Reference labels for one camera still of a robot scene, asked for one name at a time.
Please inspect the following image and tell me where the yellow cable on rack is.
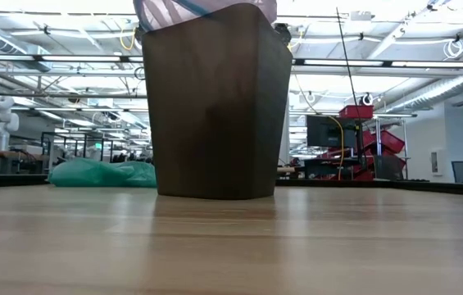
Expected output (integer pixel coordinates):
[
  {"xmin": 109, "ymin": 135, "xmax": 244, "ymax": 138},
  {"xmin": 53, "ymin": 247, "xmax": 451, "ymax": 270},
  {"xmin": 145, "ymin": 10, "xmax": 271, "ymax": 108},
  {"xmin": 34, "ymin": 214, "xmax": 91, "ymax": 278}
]
[{"xmin": 328, "ymin": 116, "xmax": 347, "ymax": 182}]

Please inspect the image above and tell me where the black table edge rail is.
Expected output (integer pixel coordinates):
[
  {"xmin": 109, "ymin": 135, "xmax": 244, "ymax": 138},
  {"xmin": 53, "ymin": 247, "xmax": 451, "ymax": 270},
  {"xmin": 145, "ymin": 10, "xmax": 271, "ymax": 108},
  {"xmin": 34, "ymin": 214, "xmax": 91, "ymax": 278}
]
[{"xmin": 275, "ymin": 178, "xmax": 398, "ymax": 188}]

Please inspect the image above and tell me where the silver ceiling duct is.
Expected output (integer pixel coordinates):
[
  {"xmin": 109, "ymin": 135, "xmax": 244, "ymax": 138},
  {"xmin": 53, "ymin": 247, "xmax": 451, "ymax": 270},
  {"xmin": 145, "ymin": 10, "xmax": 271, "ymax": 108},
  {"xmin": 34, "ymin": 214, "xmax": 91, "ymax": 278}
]
[{"xmin": 385, "ymin": 68, "xmax": 463, "ymax": 115}]

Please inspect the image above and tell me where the pink trash bag blue drawstring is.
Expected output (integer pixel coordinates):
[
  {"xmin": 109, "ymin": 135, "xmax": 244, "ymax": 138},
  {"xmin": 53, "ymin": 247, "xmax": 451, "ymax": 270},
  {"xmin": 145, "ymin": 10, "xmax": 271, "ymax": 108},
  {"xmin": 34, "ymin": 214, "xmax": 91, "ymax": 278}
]
[{"xmin": 132, "ymin": 0, "xmax": 279, "ymax": 34}]

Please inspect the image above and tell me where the brown trash bin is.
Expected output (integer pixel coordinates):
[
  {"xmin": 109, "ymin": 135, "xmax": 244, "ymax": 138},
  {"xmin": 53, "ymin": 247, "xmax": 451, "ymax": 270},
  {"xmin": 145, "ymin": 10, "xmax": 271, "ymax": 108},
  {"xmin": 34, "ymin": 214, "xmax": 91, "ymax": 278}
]
[{"xmin": 140, "ymin": 2, "xmax": 294, "ymax": 202}]

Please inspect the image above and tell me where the teal trash bag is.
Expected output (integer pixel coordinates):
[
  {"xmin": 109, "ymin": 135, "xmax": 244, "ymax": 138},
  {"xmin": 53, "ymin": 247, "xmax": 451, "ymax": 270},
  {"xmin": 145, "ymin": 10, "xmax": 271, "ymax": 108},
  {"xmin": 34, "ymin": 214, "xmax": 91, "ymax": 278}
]
[{"xmin": 48, "ymin": 157, "xmax": 158, "ymax": 189}]

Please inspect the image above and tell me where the red storage bin rack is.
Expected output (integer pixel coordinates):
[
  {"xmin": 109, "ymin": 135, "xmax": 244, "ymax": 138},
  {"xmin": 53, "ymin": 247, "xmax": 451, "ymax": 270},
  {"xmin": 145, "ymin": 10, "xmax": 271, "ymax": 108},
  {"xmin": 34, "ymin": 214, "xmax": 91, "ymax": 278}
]
[{"xmin": 320, "ymin": 104, "xmax": 411, "ymax": 182}]

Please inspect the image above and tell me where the thin black hanging cable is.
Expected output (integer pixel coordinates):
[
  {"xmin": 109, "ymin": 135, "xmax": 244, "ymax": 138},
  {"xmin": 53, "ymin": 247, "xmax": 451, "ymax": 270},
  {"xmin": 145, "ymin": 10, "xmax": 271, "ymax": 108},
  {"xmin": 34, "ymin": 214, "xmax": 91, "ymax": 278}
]
[{"xmin": 335, "ymin": 7, "xmax": 366, "ymax": 124}]

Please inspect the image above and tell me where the black monitor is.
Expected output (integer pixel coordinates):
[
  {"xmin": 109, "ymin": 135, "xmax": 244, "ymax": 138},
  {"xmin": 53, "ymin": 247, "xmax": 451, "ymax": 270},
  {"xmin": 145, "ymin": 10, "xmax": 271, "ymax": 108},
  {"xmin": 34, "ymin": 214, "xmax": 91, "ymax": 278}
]
[{"xmin": 306, "ymin": 115, "xmax": 357, "ymax": 149}]

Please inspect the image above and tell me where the white pillar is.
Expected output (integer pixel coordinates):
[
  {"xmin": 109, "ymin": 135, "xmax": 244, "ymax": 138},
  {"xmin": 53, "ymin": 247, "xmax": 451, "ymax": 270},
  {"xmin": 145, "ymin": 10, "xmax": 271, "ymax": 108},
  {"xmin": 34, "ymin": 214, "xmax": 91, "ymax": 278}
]
[{"xmin": 278, "ymin": 98, "xmax": 291, "ymax": 166}]

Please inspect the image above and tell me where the white wall box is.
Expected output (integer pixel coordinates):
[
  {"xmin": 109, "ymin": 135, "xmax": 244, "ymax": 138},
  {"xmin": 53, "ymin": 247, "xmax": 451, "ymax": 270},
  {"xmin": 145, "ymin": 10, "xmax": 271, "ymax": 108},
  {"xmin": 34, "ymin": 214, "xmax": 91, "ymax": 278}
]
[{"xmin": 430, "ymin": 148, "xmax": 446, "ymax": 175}]

